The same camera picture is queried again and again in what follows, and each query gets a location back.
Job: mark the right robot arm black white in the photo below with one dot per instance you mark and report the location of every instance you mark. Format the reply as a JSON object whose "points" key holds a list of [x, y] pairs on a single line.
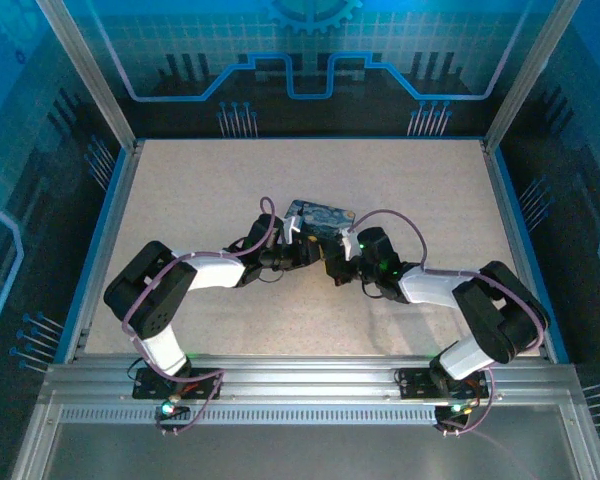
{"points": [[480, 310]]}

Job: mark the aluminium front rail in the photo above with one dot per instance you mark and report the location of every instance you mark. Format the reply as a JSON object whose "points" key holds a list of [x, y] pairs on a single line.
{"points": [[305, 375]]}

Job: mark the left lit connector module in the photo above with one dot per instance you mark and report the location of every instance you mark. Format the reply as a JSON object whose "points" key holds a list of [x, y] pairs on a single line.
{"points": [[169, 408]]}

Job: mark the aluminium side rail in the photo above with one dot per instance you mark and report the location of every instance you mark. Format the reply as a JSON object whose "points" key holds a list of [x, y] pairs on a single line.
{"points": [[122, 210], [510, 210]]}

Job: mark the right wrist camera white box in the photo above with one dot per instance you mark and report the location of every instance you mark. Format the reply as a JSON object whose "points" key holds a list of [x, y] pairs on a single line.
{"points": [[348, 243]]}

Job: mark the grey metal panel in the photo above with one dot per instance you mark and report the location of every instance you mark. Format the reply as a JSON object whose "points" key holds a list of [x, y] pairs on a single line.
{"points": [[305, 452]]}

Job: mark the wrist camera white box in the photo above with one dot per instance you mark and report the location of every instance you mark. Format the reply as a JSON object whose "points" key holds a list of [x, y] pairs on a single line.
{"points": [[348, 243], [293, 226]]}

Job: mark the aluminium frame post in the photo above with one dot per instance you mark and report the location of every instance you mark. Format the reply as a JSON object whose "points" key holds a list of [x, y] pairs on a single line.
{"points": [[87, 70], [530, 70]]}

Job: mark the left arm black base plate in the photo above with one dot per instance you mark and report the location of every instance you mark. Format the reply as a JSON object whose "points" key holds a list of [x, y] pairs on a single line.
{"points": [[205, 382]]}

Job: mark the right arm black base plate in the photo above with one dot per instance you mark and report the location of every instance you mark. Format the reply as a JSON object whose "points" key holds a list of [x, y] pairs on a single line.
{"points": [[415, 382]]}

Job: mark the lit connector module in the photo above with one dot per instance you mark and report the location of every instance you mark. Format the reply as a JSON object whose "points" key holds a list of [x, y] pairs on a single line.
{"points": [[169, 408], [456, 408]]}

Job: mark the starry night tin box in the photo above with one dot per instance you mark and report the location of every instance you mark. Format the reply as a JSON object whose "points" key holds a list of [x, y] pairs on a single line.
{"points": [[325, 220]]}

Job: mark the right lit connector module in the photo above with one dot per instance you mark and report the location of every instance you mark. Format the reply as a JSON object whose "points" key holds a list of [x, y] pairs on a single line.
{"points": [[456, 408]]}

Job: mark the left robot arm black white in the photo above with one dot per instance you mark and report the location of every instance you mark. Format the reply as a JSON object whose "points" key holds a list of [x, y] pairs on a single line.
{"points": [[150, 305]]}

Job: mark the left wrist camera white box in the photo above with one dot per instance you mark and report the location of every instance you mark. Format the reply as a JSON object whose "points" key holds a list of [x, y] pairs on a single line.
{"points": [[293, 226]]}

